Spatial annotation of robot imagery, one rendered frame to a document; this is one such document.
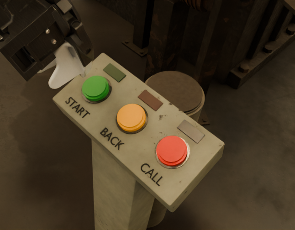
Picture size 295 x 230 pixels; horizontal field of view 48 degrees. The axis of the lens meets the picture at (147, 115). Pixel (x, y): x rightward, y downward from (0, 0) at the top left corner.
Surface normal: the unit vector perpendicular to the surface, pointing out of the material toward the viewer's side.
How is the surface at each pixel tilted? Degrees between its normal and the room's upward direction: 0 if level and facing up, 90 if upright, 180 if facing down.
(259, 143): 0
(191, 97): 0
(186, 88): 0
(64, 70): 92
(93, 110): 20
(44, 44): 90
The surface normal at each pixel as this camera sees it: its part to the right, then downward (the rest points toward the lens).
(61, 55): 0.73, 0.59
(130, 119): -0.14, -0.44
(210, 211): 0.11, -0.65
